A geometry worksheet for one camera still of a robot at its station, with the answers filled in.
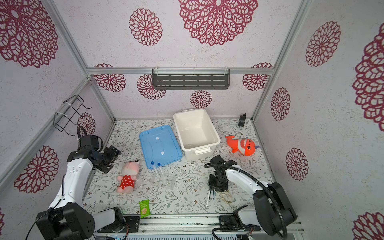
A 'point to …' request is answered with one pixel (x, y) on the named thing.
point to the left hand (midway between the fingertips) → (118, 160)
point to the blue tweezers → (213, 194)
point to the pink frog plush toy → (130, 170)
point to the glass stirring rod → (208, 197)
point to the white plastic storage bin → (196, 133)
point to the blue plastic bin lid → (160, 146)
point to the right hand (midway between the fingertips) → (211, 186)
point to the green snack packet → (144, 208)
